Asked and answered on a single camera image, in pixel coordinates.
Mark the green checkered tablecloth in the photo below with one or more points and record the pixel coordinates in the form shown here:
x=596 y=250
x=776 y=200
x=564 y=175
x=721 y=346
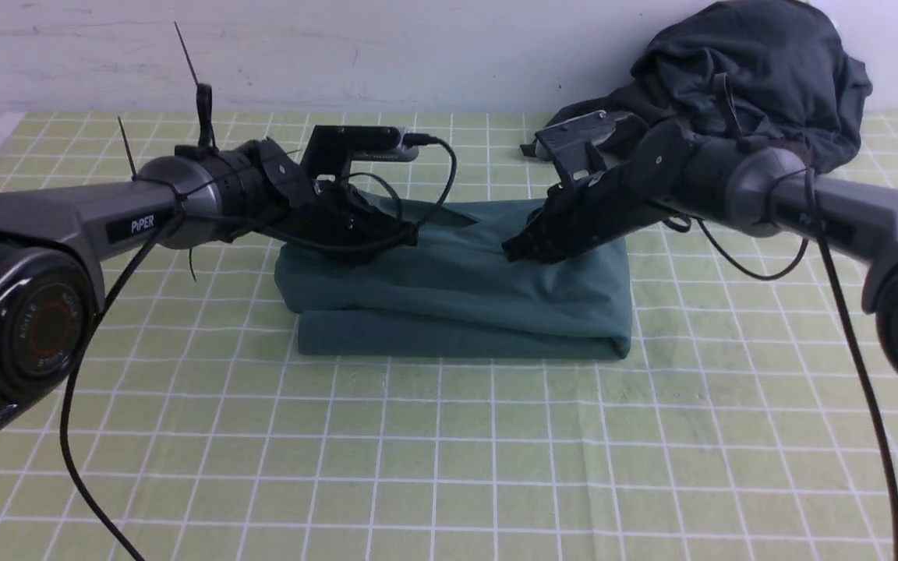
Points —
x=735 y=430

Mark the dark grey crumpled garment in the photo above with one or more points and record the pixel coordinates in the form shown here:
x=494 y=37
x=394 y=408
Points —
x=614 y=124

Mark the green long-sleeved shirt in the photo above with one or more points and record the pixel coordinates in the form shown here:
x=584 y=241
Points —
x=454 y=295

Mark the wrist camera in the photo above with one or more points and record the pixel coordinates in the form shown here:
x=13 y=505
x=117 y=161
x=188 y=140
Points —
x=332 y=148
x=581 y=140

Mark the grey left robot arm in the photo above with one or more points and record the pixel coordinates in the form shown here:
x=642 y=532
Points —
x=53 y=242

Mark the dark blue crumpled garment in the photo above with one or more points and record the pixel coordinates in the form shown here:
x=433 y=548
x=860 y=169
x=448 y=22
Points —
x=773 y=69

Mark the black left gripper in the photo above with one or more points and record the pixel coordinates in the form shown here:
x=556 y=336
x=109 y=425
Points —
x=328 y=215

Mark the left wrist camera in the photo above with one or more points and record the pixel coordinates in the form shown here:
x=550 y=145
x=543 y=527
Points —
x=332 y=148

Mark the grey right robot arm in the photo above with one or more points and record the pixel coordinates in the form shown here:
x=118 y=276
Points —
x=746 y=184

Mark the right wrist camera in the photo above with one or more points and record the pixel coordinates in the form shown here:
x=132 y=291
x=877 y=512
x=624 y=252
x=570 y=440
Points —
x=581 y=140

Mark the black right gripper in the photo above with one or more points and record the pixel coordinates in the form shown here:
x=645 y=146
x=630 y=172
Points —
x=592 y=204

